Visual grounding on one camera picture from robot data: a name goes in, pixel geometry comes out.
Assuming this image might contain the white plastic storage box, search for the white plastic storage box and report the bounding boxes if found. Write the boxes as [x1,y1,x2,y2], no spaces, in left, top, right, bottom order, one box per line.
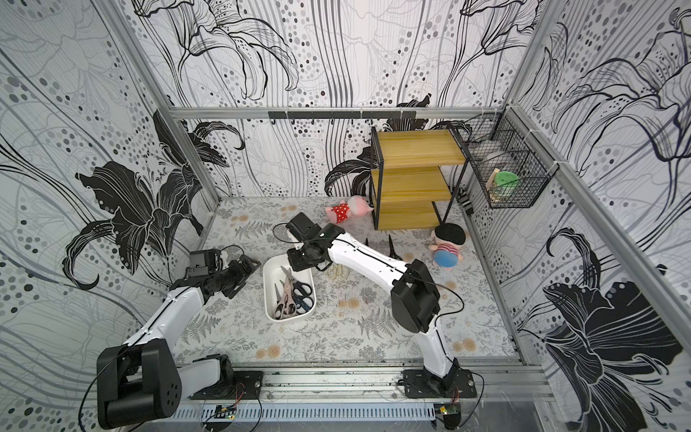
[263,255,317,324]

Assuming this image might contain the pink kitchen scissors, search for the pink kitchen scissors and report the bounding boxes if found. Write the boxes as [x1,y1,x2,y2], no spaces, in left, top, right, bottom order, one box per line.
[274,266,297,320]

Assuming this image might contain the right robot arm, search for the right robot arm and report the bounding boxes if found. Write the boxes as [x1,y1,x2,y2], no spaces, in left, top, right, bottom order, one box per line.
[285,212,460,381]

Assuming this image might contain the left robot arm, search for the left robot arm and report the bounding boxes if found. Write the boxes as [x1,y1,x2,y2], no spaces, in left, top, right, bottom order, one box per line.
[95,248,264,429]

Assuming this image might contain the black small scissors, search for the black small scissors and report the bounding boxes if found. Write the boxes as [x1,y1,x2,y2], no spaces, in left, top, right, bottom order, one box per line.
[290,276,315,315]

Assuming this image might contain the pink plush pig toy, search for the pink plush pig toy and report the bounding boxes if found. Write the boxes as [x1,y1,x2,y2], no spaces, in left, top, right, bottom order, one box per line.
[325,196,374,224]

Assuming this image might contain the black haired plush doll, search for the black haired plush doll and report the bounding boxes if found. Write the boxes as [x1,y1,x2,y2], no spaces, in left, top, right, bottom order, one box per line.
[428,223,466,270]

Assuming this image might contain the green round item in basket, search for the green round item in basket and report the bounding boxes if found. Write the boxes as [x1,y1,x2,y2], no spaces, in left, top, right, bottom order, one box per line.
[492,171,521,199]

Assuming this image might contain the wooden shelf black frame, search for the wooden shelf black frame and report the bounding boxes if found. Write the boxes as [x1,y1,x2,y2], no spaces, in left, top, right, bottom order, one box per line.
[370,129,465,230]

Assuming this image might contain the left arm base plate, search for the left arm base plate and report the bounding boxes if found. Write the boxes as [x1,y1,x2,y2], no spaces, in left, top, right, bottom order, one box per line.
[191,370,264,401]

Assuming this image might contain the black hook rail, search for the black hook rail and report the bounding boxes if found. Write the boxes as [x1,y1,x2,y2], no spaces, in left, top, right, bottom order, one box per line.
[267,108,417,121]

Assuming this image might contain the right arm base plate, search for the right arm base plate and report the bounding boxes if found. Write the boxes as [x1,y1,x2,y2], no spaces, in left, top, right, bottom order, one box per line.
[397,368,479,399]

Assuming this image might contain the white cable duct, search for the white cable duct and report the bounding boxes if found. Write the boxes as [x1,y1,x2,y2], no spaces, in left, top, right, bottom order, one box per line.
[167,402,437,423]

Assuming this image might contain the black wire basket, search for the black wire basket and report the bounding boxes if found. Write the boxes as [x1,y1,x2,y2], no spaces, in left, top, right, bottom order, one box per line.
[448,108,552,210]

